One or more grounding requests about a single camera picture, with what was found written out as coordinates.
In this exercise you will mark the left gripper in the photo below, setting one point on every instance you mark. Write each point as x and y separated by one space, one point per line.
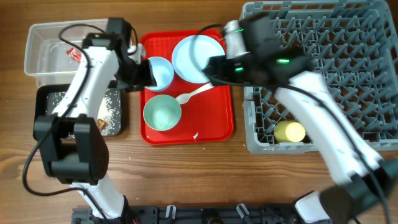
145 79

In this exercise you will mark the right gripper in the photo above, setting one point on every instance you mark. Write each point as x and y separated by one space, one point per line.
216 69

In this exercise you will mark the light blue bowl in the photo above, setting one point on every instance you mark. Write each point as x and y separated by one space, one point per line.
163 72

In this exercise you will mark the white rice pile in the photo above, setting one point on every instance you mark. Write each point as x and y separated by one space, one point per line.
109 111

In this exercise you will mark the teal green bowl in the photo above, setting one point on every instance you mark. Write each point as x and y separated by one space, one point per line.
162 112

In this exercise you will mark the brown food scrap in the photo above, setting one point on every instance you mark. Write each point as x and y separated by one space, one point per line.
101 124

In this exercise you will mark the red snack wrapper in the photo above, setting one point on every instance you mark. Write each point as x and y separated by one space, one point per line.
74 54

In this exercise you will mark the yellow plastic cup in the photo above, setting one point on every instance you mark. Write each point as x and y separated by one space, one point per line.
289 131

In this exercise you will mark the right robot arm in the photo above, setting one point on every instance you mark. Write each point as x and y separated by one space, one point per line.
362 177

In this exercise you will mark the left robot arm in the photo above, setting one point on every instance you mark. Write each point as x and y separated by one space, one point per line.
70 143

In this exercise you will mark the grey dishwasher rack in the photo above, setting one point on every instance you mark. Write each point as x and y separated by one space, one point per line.
353 44

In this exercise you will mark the black plastic tray bin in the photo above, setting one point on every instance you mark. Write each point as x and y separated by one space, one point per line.
42 92

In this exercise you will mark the light blue plate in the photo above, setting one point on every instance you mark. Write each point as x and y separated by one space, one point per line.
191 55

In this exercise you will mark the white plastic spoon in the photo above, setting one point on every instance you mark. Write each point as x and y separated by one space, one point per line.
184 98

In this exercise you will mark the red serving tray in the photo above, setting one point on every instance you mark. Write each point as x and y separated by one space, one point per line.
207 117

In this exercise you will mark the clear plastic bin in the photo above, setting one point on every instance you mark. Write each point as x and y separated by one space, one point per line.
46 57

